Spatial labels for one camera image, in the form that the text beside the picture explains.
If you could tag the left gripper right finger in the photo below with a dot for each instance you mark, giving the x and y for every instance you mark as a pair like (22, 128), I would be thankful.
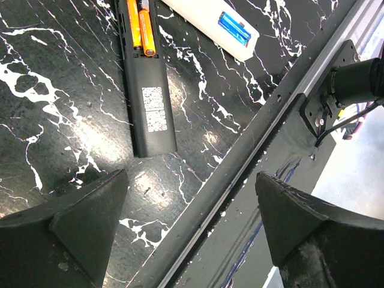
(315, 243)

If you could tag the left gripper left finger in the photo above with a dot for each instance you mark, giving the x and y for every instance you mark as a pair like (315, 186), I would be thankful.
(67, 241)

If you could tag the black remote orange batteries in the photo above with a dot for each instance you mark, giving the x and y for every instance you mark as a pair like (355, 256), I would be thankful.
(147, 90)

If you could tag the orange battery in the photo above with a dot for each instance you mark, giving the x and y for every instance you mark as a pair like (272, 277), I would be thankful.
(134, 23)
(146, 31)

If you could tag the white remote blue batteries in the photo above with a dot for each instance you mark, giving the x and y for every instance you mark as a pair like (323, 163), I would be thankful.
(204, 16)

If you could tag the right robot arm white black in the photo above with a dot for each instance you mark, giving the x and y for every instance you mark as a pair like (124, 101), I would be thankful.
(360, 82)

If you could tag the blue battery pair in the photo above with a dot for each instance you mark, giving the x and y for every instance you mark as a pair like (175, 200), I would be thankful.
(235, 29)

